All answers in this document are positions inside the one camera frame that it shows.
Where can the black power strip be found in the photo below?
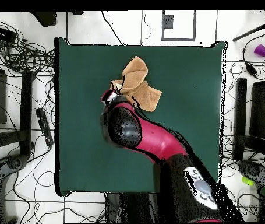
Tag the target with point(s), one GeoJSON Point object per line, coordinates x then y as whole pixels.
{"type": "Point", "coordinates": [44, 127]}

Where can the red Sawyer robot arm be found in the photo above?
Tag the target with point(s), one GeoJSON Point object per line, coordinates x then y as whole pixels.
{"type": "Point", "coordinates": [157, 137]}

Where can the purple cup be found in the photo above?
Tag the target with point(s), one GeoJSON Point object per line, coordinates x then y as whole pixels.
{"type": "Point", "coordinates": [260, 50]}

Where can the dark grey square patch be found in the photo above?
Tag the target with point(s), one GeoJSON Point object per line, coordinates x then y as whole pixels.
{"type": "Point", "coordinates": [168, 21]}

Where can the dark grey stand foot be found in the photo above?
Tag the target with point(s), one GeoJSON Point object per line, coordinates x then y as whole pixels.
{"type": "Point", "coordinates": [13, 162]}
{"type": "Point", "coordinates": [255, 171]}

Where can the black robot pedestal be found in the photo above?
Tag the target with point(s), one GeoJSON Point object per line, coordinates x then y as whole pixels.
{"type": "Point", "coordinates": [132, 207]}

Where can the dark green table cloth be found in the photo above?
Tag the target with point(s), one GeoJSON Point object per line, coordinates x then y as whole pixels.
{"type": "Point", "coordinates": [81, 140]}

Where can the black tripod pole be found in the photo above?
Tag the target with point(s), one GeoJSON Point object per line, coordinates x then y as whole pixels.
{"type": "Point", "coordinates": [251, 31]}

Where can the yellow-green small object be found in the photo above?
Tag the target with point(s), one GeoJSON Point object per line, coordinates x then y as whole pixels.
{"type": "Point", "coordinates": [247, 181]}

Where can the black power adapter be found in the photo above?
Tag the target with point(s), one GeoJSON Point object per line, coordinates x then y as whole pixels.
{"type": "Point", "coordinates": [251, 69]}

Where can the dark rounded object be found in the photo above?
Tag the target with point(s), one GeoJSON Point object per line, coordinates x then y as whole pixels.
{"type": "Point", "coordinates": [46, 18]}

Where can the orange terry towel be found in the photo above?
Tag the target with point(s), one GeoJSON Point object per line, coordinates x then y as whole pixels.
{"type": "Point", "coordinates": [141, 93]}

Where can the black upright bar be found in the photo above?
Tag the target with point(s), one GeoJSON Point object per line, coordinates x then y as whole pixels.
{"type": "Point", "coordinates": [241, 112]}
{"type": "Point", "coordinates": [26, 112]}

